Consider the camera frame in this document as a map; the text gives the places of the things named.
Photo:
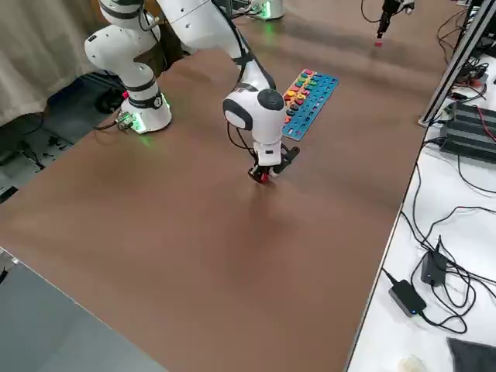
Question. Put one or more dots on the red minus sign block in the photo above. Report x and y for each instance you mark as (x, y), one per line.
(265, 178)

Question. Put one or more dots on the beige curtain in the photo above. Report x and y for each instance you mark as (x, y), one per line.
(38, 46)

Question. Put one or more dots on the black power adapter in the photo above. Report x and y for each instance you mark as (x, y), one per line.
(407, 298)
(434, 267)

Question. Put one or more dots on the aluminium post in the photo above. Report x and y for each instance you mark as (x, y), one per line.
(453, 66)

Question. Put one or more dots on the dark grey cloth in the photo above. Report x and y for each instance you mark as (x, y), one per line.
(472, 354)

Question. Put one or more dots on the small white object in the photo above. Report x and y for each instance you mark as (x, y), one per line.
(411, 363)

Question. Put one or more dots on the colourful wooden toy board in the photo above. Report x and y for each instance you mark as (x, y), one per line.
(317, 100)

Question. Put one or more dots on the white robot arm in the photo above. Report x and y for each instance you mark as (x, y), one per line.
(271, 7)
(201, 23)

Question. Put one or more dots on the black power supply box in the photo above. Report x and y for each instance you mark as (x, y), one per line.
(469, 137)
(476, 112)

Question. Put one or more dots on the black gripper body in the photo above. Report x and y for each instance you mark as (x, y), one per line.
(391, 5)
(256, 159)

